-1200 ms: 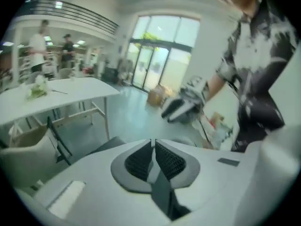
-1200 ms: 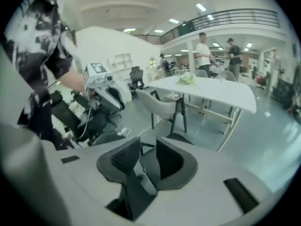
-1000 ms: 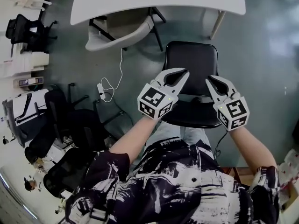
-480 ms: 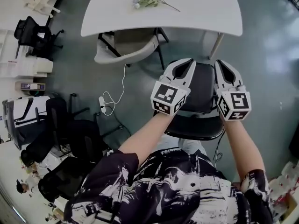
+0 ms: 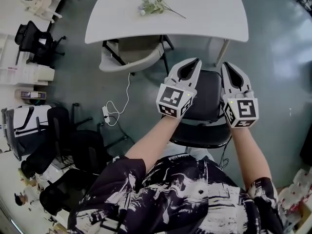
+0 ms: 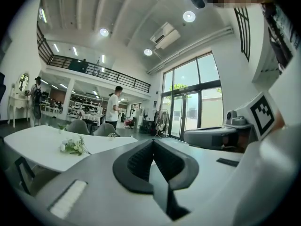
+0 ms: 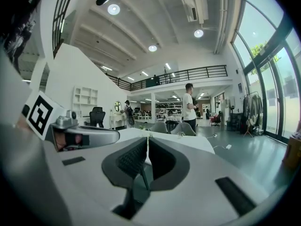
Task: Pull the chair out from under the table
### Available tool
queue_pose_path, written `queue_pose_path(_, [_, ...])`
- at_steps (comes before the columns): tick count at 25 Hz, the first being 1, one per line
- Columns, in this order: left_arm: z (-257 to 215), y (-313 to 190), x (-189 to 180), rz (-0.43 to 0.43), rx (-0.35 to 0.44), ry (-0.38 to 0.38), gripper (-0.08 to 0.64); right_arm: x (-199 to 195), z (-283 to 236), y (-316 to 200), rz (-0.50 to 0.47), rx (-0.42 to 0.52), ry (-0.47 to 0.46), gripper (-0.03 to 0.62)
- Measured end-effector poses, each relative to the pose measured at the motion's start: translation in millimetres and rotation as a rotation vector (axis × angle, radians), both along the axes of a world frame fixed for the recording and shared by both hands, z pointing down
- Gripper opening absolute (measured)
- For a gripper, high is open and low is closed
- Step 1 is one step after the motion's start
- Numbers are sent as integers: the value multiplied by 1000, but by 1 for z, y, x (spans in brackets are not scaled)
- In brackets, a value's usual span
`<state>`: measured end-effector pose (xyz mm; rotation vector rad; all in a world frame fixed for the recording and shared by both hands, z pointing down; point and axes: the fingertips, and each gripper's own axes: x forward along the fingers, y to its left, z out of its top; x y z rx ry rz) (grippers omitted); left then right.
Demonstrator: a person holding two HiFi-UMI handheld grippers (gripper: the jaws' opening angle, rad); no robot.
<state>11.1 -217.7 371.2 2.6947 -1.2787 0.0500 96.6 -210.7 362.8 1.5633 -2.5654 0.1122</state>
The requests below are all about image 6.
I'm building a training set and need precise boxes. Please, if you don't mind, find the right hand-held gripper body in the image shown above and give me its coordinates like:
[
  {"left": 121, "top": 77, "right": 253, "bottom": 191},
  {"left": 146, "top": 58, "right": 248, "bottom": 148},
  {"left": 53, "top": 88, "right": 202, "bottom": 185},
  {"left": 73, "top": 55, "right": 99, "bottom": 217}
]
[{"left": 183, "top": 91, "right": 283, "bottom": 151}]

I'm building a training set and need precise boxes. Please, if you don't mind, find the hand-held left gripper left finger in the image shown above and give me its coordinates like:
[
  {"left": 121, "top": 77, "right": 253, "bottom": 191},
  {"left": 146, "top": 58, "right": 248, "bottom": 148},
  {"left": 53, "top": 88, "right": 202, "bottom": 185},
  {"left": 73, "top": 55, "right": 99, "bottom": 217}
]
[{"left": 112, "top": 139, "right": 155, "bottom": 195}]

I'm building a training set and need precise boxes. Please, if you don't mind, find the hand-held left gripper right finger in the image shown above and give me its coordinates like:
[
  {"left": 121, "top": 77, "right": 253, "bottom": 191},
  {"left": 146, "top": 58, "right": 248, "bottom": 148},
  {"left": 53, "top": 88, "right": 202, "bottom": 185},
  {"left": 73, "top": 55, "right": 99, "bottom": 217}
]
[{"left": 152, "top": 139, "right": 200, "bottom": 190}]

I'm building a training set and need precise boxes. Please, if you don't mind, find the grey chair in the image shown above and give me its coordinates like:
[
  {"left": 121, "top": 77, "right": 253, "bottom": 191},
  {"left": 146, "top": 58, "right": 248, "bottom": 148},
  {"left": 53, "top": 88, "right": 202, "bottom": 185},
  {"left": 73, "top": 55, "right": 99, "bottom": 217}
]
[
  {"left": 65, "top": 119, "right": 90, "bottom": 135},
  {"left": 93, "top": 122, "right": 121, "bottom": 137}
]

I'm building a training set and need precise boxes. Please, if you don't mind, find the person's right forearm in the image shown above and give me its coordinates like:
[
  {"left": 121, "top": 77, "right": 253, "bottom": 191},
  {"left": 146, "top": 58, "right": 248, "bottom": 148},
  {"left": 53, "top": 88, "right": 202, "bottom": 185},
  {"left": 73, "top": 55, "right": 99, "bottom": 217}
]
[{"left": 274, "top": 108, "right": 287, "bottom": 132}]

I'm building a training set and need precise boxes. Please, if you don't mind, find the glass entrance door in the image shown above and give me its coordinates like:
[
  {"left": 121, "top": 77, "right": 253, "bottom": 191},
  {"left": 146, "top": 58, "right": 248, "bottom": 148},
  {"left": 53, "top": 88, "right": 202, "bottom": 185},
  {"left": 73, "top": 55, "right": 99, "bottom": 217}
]
[{"left": 169, "top": 90, "right": 203, "bottom": 141}]

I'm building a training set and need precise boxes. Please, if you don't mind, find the clothes rack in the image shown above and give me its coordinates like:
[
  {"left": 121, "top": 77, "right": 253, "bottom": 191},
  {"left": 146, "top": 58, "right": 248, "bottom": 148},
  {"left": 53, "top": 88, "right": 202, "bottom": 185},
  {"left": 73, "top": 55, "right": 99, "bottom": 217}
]
[{"left": 152, "top": 109, "right": 170, "bottom": 139}]

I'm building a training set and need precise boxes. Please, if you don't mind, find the white flower bouquet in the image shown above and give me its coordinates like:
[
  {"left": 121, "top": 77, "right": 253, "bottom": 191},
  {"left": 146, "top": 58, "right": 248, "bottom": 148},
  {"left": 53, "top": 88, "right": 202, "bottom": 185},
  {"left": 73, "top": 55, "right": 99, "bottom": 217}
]
[{"left": 58, "top": 135, "right": 92, "bottom": 156}]

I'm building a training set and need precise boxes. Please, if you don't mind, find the person's white printed shirt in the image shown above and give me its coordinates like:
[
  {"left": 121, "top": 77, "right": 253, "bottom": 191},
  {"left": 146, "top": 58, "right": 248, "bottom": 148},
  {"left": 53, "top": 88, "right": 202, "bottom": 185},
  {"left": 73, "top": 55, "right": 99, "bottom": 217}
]
[{"left": 232, "top": 1, "right": 301, "bottom": 226}]

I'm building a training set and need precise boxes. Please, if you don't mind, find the black balcony railing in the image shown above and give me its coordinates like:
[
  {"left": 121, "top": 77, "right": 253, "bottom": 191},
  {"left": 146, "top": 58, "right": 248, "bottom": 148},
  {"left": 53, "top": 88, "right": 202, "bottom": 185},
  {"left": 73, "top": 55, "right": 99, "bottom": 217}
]
[{"left": 36, "top": 22, "right": 151, "bottom": 94}]

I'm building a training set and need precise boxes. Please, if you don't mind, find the ceiling air conditioner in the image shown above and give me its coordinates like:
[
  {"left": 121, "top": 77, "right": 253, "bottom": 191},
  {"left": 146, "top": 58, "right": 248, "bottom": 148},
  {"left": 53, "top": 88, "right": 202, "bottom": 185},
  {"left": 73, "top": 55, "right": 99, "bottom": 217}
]
[{"left": 150, "top": 22, "right": 182, "bottom": 50}]

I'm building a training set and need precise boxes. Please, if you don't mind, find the white dressing table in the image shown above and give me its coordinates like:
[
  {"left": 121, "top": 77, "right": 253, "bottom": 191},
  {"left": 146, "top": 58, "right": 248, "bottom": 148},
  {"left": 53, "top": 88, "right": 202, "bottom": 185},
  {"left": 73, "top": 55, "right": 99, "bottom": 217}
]
[{"left": 7, "top": 73, "right": 32, "bottom": 128}]

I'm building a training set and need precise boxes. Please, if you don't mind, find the oval mirror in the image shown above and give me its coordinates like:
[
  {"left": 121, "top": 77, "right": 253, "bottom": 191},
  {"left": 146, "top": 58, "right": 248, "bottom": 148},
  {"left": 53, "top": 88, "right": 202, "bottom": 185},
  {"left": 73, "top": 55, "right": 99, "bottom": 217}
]
[{"left": 17, "top": 73, "right": 30, "bottom": 93}]

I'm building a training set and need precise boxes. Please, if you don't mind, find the black framed wall window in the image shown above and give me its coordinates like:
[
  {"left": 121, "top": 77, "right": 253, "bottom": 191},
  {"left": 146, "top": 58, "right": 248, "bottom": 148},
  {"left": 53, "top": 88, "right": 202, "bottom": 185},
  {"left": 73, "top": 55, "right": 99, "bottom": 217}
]
[{"left": 233, "top": 7, "right": 252, "bottom": 63}]

